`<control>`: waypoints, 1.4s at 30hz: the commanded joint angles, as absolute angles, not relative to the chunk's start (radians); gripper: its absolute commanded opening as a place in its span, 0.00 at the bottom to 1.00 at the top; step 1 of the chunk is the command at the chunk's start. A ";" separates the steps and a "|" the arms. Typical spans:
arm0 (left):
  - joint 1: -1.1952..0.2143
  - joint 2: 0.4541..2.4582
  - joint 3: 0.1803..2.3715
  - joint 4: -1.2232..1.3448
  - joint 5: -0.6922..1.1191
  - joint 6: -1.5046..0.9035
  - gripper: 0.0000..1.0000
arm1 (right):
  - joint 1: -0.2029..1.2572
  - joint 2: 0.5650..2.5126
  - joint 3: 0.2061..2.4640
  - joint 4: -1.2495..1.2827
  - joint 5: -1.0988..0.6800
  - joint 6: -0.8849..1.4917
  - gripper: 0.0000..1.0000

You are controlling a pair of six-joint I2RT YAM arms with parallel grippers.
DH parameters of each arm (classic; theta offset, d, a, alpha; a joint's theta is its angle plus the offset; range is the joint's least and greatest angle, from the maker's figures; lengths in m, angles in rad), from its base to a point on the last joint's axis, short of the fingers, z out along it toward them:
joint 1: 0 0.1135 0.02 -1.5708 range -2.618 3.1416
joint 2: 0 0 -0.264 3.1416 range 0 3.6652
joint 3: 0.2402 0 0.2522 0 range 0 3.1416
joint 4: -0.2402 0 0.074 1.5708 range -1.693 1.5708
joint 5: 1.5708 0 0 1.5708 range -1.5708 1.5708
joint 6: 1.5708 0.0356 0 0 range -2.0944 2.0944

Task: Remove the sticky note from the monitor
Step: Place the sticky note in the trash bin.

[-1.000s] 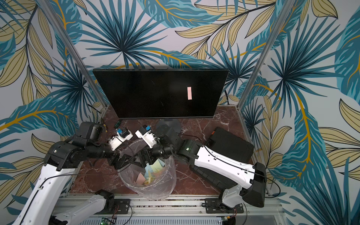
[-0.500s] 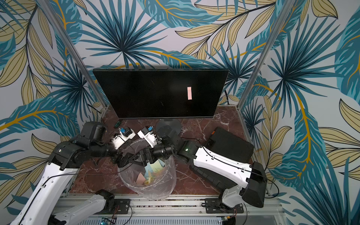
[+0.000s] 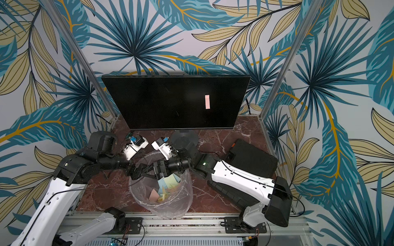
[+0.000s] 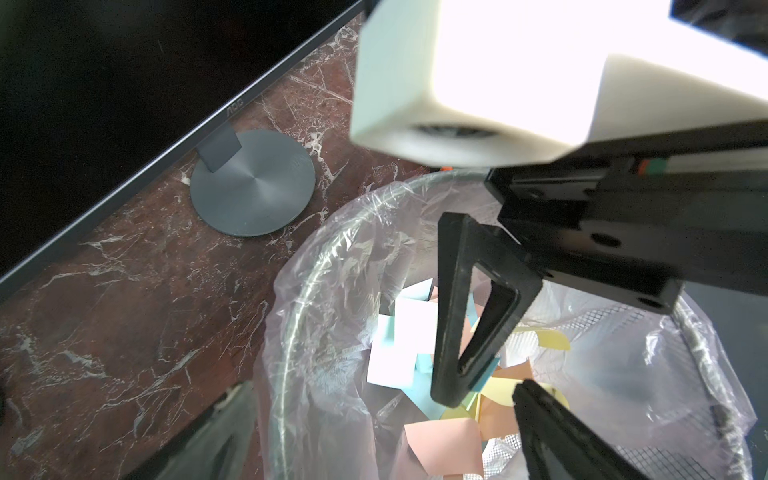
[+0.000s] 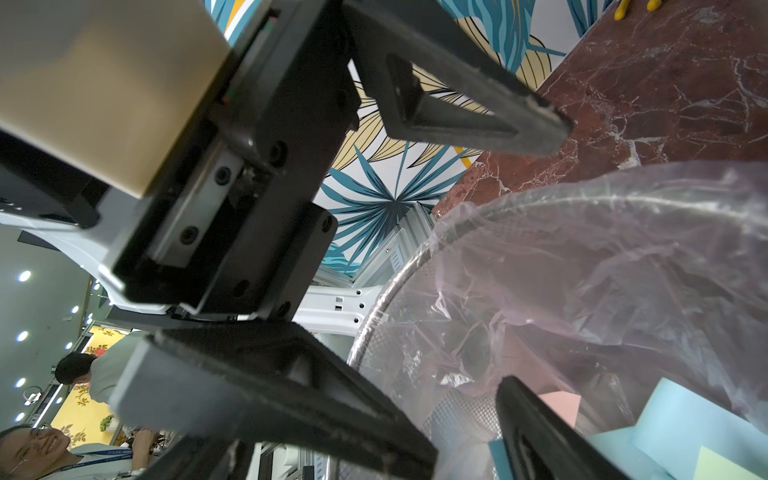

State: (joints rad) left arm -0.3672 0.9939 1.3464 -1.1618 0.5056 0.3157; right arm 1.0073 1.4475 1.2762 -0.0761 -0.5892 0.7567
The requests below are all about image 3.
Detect small pink sticky strip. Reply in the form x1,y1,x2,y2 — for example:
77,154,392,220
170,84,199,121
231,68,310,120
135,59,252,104
205,94,210,110

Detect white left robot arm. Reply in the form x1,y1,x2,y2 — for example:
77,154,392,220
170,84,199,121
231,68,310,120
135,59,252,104
12,131,148,246

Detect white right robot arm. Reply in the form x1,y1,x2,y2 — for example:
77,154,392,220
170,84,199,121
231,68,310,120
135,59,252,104
152,151,293,228

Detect pile of discarded sticky notes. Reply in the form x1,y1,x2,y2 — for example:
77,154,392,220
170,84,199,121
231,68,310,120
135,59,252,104
148,174,181,203

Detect grey round monitor stand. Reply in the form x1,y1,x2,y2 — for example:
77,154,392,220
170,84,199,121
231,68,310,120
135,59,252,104
170,130,199,150

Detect black computer monitor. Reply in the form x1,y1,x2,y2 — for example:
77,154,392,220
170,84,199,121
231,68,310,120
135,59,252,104
102,75,250,130

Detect clear plastic lined waste bin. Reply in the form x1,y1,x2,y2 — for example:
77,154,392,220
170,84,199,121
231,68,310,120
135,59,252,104
130,170,193,219

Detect black plastic tool case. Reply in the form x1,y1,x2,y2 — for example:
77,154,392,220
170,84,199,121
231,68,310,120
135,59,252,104
207,138,279,211

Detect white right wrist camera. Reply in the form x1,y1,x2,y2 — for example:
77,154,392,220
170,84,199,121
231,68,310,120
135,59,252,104
151,137,177,161

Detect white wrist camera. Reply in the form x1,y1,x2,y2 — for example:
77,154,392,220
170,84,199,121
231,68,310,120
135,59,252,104
151,137,177,161
122,134,148,161

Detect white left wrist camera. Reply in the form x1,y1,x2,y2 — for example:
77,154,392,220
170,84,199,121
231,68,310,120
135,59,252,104
122,134,148,161

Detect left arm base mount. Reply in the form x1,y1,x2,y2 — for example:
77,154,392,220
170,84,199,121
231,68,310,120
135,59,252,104
104,217,143,235

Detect left aluminium frame post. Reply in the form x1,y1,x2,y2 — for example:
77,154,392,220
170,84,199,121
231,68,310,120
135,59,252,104
41,0,118,118

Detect aluminium frame post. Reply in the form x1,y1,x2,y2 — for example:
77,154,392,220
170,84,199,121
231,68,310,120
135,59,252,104
41,0,118,118
259,0,323,121

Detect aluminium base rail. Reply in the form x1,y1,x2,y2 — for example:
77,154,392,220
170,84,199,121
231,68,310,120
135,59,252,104
58,212,312,246

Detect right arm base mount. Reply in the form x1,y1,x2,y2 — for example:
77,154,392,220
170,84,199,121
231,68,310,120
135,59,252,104
220,217,267,235

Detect right aluminium frame post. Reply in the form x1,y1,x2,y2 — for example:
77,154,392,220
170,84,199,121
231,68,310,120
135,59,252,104
259,0,323,121

